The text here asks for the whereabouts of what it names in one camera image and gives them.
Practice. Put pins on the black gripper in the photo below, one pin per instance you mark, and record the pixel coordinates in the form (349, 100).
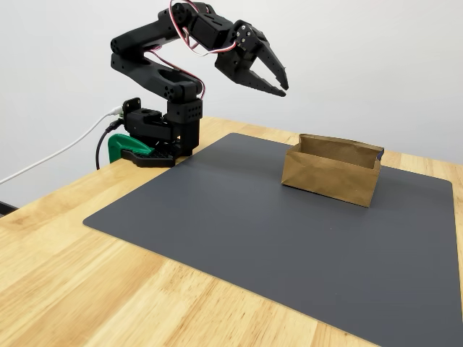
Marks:
(236, 61)

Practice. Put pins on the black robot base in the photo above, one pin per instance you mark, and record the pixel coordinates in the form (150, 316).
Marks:
(144, 123)

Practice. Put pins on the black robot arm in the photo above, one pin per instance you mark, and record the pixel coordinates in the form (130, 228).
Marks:
(144, 39)

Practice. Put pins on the brown paper bag tray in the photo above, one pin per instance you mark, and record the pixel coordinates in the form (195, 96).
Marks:
(325, 177)

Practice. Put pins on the green clamp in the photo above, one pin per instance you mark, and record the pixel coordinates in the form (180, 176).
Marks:
(124, 144)

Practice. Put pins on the grey mat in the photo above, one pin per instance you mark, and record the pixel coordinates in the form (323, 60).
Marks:
(253, 235)

